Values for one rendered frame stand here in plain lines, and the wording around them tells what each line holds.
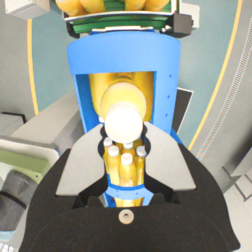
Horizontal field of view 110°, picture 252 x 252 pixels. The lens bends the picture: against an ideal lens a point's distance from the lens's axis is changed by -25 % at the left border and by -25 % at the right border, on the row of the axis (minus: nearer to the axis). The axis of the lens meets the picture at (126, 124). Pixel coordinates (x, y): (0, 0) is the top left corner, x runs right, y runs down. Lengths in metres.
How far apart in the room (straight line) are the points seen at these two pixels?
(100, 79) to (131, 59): 0.13
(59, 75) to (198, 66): 1.71
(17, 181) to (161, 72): 0.55
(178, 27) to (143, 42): 0.29
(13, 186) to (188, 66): 1.76
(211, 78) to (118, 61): 1.70
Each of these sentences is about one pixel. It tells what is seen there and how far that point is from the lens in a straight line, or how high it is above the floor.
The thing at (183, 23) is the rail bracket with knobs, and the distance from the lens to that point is 0.50.
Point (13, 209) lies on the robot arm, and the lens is 0.53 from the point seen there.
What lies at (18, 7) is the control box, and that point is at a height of 1.10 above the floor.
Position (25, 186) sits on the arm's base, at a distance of 0.54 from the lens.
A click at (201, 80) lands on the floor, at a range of 1.76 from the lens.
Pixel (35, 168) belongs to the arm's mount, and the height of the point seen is 1.20.
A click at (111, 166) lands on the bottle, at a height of 1.13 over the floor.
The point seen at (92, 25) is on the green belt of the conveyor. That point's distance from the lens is 0.57.
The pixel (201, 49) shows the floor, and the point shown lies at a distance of 1.73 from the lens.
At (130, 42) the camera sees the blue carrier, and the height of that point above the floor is 1.23.
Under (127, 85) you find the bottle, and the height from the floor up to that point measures 1.28.
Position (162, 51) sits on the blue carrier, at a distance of 0.23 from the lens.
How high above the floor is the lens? 1.44
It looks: 61 degrees down
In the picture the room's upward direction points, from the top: 177 degrees clockwise
